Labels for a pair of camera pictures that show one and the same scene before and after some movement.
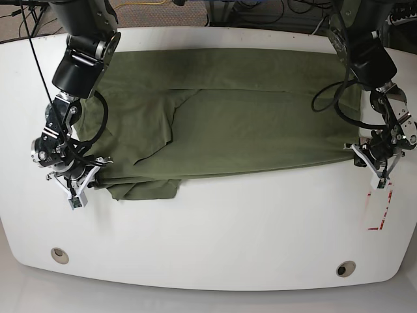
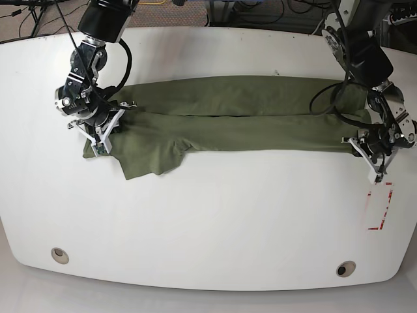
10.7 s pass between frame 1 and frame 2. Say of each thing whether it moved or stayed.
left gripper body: moved
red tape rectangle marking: stayed
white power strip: stayed
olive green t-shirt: moved
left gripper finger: moved
